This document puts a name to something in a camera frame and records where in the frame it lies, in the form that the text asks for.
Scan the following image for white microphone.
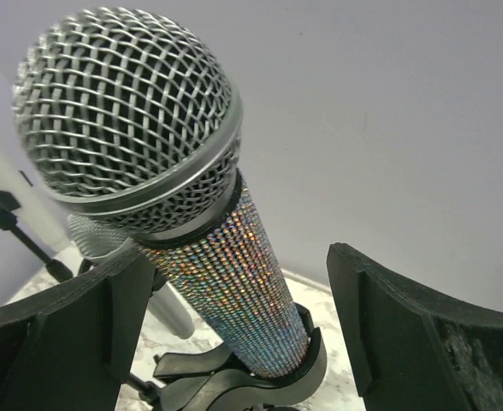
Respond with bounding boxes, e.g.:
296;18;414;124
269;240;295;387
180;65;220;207
0;150;70;253

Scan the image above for glitter rhinestone microphone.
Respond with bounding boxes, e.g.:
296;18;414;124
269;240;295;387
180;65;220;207
13;7;309;378

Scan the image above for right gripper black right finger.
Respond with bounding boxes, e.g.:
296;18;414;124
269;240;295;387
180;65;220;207
327;243;503;411

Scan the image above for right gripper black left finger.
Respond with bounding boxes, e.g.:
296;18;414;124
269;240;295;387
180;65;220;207
0;250;152;411

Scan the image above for silver condenser microphone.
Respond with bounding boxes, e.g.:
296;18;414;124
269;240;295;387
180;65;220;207
68;214;195;339

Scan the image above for black tripod shock mount stand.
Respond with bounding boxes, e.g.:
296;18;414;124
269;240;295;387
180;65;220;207
78;258;165;410

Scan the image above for black clip stand round base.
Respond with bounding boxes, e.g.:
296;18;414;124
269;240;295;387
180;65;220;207
0;190;74;283

